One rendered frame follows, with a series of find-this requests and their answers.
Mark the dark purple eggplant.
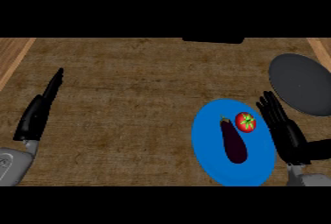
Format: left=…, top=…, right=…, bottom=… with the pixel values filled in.
left=218, top=115, right=248, bottom=165

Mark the black appliance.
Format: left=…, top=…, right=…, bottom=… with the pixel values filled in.
left=180, top=37, right=245, bottom=45

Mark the red tomato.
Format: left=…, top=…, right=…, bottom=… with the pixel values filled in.
left=233, top=111, right=256, bottom=134

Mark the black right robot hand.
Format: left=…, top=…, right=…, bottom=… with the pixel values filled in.
left=254, top=90, right=331, bottom=166

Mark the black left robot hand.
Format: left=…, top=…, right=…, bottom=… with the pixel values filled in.
left=13, top=67, right=64, bottom=142

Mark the blue plate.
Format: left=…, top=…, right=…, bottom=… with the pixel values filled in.
left=190, top=98, right=276, bottom=187

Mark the dark grey pan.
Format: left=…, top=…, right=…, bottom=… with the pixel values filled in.
left=267, top=52, right=331, bottom=117

